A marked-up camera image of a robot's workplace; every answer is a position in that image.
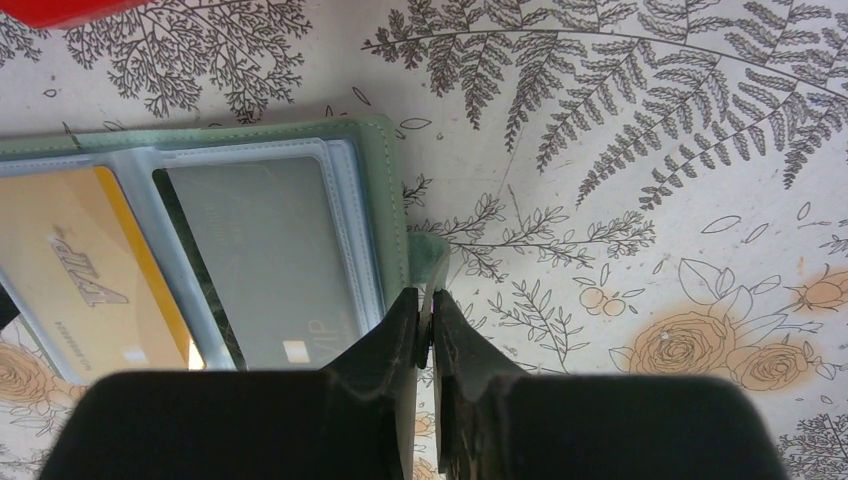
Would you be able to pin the floral patterned mat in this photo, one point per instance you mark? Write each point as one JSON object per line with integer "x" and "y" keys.
{"x": 597, "y": 166}

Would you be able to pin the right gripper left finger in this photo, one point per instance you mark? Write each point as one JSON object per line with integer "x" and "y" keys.
{"x": 352, "y": 419}

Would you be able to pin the green card holder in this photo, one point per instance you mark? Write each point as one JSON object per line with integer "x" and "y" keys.
{"x": 358, "y": 157}

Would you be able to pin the red plastic bin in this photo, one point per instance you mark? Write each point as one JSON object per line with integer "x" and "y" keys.
{"x": 64, "y": 14}

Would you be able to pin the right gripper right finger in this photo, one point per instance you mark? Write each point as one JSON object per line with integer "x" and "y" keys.
{"x": 497, "y": 421}

